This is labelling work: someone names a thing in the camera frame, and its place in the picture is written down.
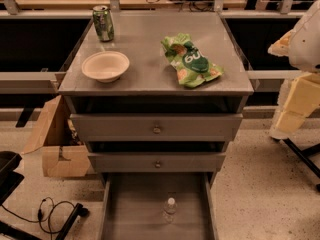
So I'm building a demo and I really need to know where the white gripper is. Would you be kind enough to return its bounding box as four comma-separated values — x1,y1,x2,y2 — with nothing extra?
268,30,320,133

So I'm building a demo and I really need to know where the clear plastic water bottle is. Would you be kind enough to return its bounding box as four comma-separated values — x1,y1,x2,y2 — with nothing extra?
163,197,177,223

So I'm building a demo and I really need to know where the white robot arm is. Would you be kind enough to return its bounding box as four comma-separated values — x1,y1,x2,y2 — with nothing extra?
268,0,320,139

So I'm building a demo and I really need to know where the grey drawer cabinet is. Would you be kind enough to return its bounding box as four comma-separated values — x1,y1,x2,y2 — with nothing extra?
59,10,253,181

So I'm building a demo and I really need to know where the grey open bottom drawer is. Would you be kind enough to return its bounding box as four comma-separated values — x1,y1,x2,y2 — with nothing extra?
98,173,219,240

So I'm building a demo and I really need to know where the grey middle drawer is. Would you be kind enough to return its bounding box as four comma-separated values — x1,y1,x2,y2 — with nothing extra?
88,152,225,172

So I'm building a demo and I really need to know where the grey top drawer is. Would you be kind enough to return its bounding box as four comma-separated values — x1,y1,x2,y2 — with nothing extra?
71,114,242,142

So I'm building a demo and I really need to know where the black stand leg right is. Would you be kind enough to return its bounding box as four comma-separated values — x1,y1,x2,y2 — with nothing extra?
273,138,320,178

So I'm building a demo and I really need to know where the green chip bag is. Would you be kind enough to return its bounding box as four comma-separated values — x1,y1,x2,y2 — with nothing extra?
161,33,224,88

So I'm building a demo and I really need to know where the beige paper bowl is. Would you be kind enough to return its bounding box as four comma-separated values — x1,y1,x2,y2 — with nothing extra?
81,51,130,83

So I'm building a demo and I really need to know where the green soda can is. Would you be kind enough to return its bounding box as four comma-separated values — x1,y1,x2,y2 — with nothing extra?
93,5,114,42

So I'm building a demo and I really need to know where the brown cardboard box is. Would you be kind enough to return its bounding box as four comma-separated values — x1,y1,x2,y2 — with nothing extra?
22,95,91,178

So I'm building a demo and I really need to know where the black chair base leg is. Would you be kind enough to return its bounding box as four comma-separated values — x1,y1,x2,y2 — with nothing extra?
55,203,89,240

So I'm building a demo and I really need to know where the black chair at left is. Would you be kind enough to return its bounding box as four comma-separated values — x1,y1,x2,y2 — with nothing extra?
0,151,24,205

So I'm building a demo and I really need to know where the black cable on floor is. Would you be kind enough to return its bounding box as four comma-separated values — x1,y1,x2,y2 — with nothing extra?
0,196,76,235

